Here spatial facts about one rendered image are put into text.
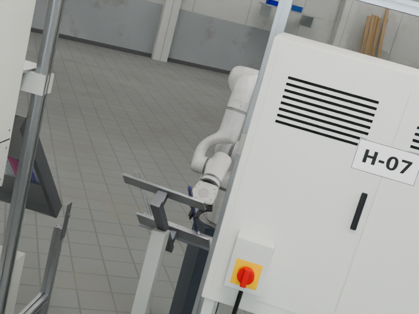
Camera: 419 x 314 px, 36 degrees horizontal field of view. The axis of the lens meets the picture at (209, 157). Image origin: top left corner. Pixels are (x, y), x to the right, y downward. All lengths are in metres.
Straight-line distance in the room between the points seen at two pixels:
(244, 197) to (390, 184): 0.36
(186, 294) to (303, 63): 1.88
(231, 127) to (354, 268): 1.15
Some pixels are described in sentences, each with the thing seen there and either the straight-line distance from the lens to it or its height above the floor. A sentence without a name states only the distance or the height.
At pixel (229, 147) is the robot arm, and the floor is 1.09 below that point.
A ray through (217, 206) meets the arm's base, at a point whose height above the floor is 0.80.
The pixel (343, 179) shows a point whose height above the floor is 1.43.
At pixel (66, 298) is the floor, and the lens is 3.67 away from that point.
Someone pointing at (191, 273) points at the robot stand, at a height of 0.44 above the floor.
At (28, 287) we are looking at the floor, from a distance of 3.71.
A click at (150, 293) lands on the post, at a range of 2.73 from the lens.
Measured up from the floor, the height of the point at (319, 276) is 1.16.
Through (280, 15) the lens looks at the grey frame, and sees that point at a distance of 2.01.
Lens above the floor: 1.81
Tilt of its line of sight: 15 degrees down
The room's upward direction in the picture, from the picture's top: 15 degrees clockwise
